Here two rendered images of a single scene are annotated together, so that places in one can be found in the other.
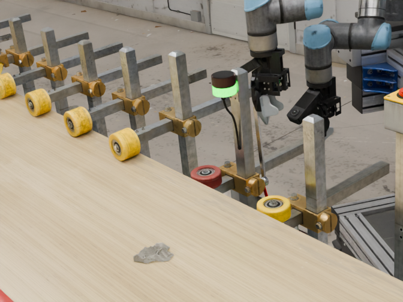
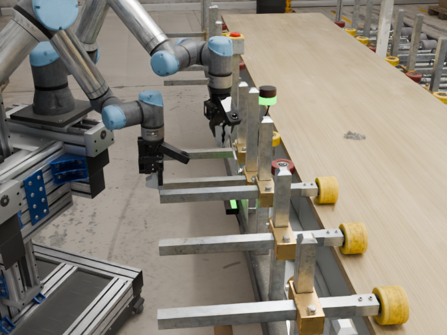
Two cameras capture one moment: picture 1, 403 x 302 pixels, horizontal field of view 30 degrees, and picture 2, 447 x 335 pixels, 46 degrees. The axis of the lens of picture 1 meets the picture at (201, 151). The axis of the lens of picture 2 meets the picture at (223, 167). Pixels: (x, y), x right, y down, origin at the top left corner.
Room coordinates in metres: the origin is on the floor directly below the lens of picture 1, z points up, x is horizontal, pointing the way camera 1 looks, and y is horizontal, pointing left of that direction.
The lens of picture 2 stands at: (3.21, 0.65, 1.72)
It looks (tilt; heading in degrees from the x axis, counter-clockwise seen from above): 27 degrees down; 211
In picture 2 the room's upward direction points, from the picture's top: straight up
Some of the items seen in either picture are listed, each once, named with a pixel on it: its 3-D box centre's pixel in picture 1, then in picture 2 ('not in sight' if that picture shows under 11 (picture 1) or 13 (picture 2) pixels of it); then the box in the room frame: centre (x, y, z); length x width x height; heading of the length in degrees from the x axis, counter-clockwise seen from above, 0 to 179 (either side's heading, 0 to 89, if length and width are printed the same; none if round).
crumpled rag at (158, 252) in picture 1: (152, 250); (354, 134); (1.38, 0.13, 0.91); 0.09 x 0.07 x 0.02; 94
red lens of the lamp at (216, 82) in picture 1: (223, 79); (267, 91); (1.74, -0.07, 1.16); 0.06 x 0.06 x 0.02
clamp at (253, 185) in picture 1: (240, 180); (252, 178); (1.78, -0.10, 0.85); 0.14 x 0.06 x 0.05; 37
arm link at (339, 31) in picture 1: (331, 35); (120, 113); (2.08, -0.41, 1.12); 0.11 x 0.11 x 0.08; 66
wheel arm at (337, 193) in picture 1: (330, 198); (219, 153); (1.65, -0.31, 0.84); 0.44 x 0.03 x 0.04; 127
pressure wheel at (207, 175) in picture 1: (207, 189); (281, 177); (1.74, 0.00, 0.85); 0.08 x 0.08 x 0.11
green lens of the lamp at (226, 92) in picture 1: (224, 88); (267, 98); (1.74, -0.07, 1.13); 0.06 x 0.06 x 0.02
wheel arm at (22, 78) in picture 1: (64, 63); not in sight; (2.64, 0.46, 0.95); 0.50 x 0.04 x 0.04; 127
